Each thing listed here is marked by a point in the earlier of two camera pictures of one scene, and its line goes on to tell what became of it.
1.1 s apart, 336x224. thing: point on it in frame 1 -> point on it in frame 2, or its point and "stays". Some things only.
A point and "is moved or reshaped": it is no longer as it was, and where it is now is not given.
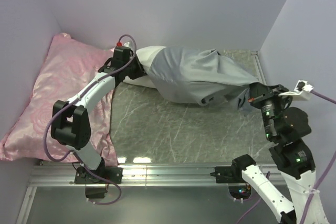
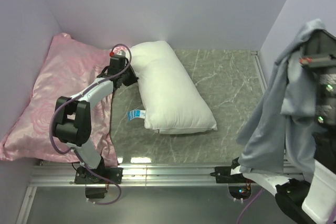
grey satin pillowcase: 184,74 -> 279,135
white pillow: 147,55 is moved or reshaped
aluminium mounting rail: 63,175 stays
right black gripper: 258,90 -> 319,43
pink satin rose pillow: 70,63 stays
